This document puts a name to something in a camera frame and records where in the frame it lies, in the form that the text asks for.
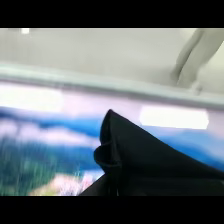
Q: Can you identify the black garment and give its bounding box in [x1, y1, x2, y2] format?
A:
[78, 108, 224, 197]

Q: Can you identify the silver frame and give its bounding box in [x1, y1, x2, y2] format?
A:
[0, 61, 224, 111]

